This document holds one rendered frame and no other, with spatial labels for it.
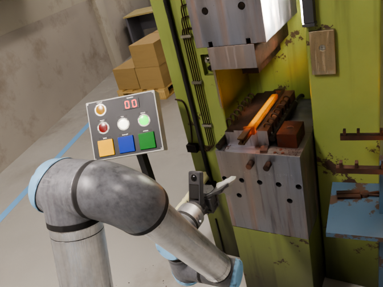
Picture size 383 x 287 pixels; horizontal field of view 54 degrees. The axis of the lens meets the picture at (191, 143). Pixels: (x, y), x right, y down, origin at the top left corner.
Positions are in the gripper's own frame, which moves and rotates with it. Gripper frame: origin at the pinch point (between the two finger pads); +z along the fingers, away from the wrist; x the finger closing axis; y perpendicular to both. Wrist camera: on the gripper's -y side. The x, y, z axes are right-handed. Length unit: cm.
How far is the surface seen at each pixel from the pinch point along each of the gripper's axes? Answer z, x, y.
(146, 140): 16.7, -44.1, -1.2
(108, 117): 16, -62, -13
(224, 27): 33, -3, -44
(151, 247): 39, -91, 100
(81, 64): 315, -406, 53
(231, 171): 27.0, -9.9, 18.9
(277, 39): 59, 8, -30
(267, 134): 33.0, 7.3, 2.2
